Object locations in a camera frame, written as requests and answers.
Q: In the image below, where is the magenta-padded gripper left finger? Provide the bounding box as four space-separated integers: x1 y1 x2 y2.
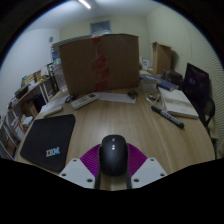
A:
58 143 103 190

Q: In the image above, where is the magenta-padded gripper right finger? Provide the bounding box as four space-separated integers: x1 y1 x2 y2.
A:
126 143 168 190

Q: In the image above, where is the black computer mouse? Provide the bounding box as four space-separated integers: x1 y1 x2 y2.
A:
98 134 130 178

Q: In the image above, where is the black mouse pad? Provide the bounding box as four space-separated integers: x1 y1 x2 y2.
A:
19 114 77 173

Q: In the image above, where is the black marker pen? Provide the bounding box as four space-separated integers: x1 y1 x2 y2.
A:
150 105 185 130

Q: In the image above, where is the white remote with display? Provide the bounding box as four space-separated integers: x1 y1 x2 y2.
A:
70 92 100 110

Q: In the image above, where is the long white paper strip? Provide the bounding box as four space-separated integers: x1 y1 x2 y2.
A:
39 96 69 114

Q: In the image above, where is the black binder clip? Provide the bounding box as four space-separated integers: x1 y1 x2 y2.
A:
127 90 139 99

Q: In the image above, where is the white paper sheet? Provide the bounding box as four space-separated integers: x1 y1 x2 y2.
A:
97 91 137 104

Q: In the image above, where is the black office chair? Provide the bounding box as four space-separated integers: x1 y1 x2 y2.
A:
198 96 218 136

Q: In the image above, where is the cluttered shelf unit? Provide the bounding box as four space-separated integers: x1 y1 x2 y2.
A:
0 69 56 161

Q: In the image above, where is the blue book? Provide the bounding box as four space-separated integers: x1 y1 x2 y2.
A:
139 73 179 92

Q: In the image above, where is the clear glass jar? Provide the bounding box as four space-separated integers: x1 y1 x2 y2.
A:
53 64 69 94

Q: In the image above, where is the large brown cardboard box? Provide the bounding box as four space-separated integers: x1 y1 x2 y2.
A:
58 33 141 96

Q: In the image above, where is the small brown cardboard box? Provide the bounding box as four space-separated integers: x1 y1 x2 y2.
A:
152 41 173 76

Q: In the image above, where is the blue white display cabinet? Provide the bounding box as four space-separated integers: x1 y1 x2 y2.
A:
50 46 63 66

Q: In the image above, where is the ceiling tube light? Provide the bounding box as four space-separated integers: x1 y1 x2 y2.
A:
78 0 92 10

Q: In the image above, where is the small black cable bundle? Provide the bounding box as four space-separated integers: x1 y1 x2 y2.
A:
64 94 76 103

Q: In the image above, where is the wall air vent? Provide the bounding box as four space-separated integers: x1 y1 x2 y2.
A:
90 20 112 34

